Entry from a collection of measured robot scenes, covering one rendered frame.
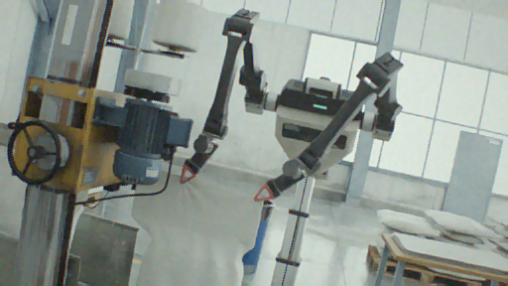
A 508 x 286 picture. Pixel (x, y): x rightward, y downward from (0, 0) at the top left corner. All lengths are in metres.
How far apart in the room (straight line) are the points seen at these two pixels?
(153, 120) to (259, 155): 8.43
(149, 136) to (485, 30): 9.69
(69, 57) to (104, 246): 1.12
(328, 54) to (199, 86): 2.96
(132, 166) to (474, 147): 9.24
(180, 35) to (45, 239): 0.77
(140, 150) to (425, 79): 8.94
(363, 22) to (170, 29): 8.68
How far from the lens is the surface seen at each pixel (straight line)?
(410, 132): 9.80
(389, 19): 9.58
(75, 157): 1.34
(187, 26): 1.46
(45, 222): 1.43
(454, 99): 10.08
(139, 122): 1.31
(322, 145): 1.55
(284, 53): 9.79
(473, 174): 10.17
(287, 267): 2.26
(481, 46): 10.47
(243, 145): 9.74
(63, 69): 1.38
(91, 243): 2.25
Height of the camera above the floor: 1.34
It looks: 3 degrees down
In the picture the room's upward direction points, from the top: 12 degrees clockwise
